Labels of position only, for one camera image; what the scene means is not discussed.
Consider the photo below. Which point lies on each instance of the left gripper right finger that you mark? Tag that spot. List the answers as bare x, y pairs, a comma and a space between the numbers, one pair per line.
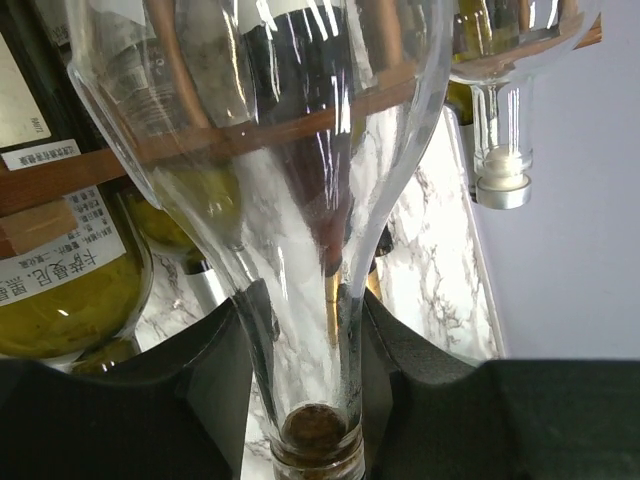
429, 415

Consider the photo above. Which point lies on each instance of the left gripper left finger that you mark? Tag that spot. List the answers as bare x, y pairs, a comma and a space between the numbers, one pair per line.
176, 411

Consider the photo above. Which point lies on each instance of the clear wine bottle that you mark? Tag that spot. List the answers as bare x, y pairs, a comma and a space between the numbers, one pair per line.
311, 391

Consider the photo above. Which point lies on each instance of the clear bottle dark label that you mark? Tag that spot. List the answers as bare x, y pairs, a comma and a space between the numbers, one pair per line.
499, 47

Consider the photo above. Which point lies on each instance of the green bottle white label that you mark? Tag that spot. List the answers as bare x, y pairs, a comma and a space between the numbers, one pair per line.
80, 276

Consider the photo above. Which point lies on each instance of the brown wooden wine rack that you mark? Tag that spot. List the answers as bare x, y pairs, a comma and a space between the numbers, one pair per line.
169, 85

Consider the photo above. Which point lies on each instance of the dark bottle gold foil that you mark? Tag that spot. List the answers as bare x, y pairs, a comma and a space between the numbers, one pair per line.
311, 62

